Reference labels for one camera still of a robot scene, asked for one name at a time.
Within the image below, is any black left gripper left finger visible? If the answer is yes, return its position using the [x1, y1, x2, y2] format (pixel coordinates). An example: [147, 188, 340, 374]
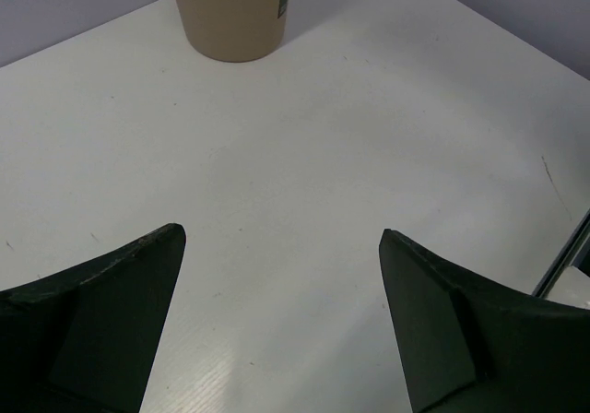
[1, 223, 186, 412]

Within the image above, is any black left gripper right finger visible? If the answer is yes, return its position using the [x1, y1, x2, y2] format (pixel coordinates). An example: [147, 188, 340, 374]
[379, 230, 589, 412]

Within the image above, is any brown cylindrical paper bin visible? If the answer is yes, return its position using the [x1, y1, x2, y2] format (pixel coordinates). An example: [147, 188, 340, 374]
[175, 0, 289, 63]

